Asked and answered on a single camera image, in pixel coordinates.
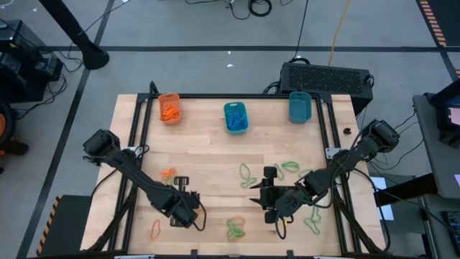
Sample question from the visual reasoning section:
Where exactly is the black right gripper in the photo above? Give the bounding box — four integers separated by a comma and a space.
249, 165, 306, 224

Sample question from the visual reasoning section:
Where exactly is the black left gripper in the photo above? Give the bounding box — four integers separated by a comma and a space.
173, 176, 201, 217

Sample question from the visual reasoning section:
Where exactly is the teal plastic basket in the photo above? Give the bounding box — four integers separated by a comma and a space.
223, 101, 250, 136

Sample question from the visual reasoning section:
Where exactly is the orange plastic basket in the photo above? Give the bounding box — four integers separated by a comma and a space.
157, 92, 183, 127

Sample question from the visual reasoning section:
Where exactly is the blue-grey plastic basket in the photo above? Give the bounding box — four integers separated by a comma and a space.
288, 91, 313, 124

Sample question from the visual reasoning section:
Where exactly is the white paper sheet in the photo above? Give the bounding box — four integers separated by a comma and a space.
369, 175, 395, 222

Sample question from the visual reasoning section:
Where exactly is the black mat yellow striped edge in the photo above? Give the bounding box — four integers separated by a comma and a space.
34, 194, 93, 258

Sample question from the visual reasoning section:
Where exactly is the black computer case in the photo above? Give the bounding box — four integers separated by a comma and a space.
279, 61, 374, 117

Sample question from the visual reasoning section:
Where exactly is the black beam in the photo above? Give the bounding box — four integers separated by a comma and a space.
373, 172, 438, 207

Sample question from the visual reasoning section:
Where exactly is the black pole with round base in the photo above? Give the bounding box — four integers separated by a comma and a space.
37, 0, 111, 71

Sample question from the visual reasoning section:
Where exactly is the grey desk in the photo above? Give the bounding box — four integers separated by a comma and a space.
412, 92, 460, 201

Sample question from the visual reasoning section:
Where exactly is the orange and black machine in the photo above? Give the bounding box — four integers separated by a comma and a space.
0, 99, 30, 176

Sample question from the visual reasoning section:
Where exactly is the black keyboard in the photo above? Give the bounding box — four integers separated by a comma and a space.
441, 209, 460, 255

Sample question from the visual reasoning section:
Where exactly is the black equipment cart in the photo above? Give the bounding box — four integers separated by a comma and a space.
0, 19, 66, 104

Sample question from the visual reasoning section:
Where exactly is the black monitor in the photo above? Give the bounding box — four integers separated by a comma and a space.
429, 78, 460, 149

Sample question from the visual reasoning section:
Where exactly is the black mat orange striped edge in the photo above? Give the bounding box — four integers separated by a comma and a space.
415, 0, 460, 47

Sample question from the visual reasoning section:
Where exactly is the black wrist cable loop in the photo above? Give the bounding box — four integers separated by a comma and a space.
275, 212, 288, 240
192, 199, 208, 232

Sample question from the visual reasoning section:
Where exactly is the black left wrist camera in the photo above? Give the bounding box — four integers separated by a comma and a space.
170, 210, 198, 228

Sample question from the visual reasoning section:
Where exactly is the black computer cable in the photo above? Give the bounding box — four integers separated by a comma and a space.
262, 81, 282, 96

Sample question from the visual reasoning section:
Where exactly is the black hanging cable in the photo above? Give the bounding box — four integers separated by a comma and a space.
287, 0, 310, 65

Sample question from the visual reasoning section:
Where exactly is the yellow hanging cable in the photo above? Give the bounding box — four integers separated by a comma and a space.
327, 0, 353, 68

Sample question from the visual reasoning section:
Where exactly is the coiled black cable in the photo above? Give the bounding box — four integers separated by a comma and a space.
247, 0, 273, 18

